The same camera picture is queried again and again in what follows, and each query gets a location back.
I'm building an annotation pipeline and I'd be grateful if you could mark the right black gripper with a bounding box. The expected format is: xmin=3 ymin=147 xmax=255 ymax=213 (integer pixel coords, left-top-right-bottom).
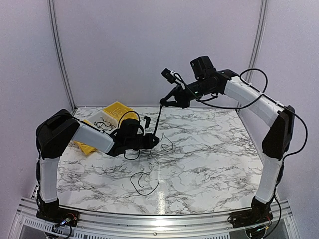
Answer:
xmin=162 ymin=78 xmax=216 ymax=108

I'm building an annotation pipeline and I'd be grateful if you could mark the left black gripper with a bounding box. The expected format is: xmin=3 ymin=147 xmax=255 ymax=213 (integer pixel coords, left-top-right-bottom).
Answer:
xmin=125 ymin=133 xmax=159 ymax=150

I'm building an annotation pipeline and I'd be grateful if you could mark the black cable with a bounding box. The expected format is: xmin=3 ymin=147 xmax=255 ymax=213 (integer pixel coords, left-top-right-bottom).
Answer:
xmin=130 ymin=131 xmax=175 ymax=196

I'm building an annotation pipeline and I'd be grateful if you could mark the white cable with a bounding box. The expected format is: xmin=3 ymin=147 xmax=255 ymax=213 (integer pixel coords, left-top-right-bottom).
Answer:
xmin=109 ymin=106 xmax=130 ymax=119

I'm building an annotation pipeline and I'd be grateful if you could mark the black cable pulled up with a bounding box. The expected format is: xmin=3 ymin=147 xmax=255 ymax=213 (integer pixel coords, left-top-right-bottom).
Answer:
xmin=94 ymin=117 xmax=115 ymax=132

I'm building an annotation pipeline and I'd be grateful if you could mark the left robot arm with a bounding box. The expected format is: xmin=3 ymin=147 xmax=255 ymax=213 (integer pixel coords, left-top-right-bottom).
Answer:
xmin=35 ymin=109 xmax=160 ymax=222

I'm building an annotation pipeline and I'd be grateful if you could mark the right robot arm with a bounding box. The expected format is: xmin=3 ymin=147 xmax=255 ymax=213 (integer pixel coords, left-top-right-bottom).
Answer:
xmin=160 ymin=56 xmax=300 ymax=223

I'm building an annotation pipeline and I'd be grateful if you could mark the yellow bin far right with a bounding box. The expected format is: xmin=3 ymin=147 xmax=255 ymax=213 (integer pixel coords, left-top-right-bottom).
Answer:
xmin=102 ymin=101 xmax=139 ymax=122

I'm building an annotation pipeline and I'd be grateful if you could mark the yellow bin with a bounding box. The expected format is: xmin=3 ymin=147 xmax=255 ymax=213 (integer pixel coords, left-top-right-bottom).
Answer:
xmin=73 ymin=120 xmax=98 ymax=155
xmin=102 ymin=101 xmax=139 ymax=122

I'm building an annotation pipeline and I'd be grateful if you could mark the white translucent bin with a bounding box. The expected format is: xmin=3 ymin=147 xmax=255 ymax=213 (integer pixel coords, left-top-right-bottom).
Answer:
xmin=87 ymin=110 xmax=118 ymax=132

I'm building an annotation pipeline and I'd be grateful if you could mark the yellow bin near left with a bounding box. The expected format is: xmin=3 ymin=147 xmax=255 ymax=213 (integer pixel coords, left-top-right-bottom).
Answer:
xmin=73 ymin=120 xmax=98 ymax=155

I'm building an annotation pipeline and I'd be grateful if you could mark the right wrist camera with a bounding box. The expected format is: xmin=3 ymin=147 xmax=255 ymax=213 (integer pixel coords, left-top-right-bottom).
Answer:
xmin=161 ymin=68 xmax=185 ymax=89

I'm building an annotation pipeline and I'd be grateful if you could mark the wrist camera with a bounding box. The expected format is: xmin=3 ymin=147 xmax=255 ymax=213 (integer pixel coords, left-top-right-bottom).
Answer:
xmin=143 ymin=116 xmax=151 ymax=129
xmin=161 ymin=68 xmax=185 ymax=89

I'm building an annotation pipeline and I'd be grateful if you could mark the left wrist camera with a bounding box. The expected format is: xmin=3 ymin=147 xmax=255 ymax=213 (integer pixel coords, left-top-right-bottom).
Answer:
xmin=143 ymin=116 xmax=151 ymax=129

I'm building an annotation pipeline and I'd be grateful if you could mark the right corner aluminium post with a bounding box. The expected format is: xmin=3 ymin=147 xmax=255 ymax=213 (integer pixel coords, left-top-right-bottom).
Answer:
xmin=246 ymin=0 xmax=268 ymax=73

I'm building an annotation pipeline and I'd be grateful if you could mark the corner aluminium post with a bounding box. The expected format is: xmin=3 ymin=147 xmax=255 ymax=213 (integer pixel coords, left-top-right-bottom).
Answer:
xmin=47 ymin=0 xmax=77 ymax=111
xmin=246 ymin=0 xmax=268 ymax=73

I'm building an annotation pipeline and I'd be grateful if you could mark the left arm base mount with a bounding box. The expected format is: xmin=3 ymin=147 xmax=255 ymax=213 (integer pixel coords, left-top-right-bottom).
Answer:
xmin=36 ymin=195 xmax=79 ymax=227

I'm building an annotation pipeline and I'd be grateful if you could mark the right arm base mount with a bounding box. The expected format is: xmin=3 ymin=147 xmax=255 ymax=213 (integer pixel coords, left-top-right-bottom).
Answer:
xmin=227 ymin=197 xmax=274 ymax=228

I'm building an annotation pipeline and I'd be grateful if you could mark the aluminium front rail frame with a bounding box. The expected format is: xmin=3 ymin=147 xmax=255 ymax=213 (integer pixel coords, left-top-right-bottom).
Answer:
xmin=8 ymin=198 xmax=300 ymax=239

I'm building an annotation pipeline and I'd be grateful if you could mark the left corner aluminium post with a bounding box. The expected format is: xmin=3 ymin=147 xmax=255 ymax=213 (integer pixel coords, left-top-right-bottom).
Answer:
xmin=47 ymin=0 xmax=77 ymax=111

